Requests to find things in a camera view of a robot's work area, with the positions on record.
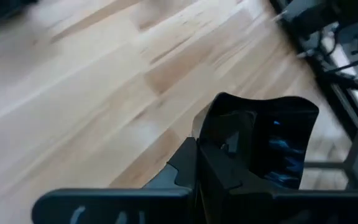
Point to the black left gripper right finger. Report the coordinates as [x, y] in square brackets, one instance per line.
[291, 208]

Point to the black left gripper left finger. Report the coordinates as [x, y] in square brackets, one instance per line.
[135, 205]

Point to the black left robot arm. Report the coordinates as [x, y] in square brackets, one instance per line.
[322, 12]

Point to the black metal table frame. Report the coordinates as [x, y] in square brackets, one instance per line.
[322, 77]

